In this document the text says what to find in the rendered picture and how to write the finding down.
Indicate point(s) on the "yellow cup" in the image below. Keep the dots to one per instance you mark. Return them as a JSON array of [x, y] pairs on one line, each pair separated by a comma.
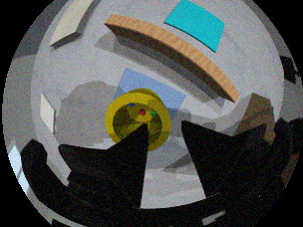
[[122, 119]]

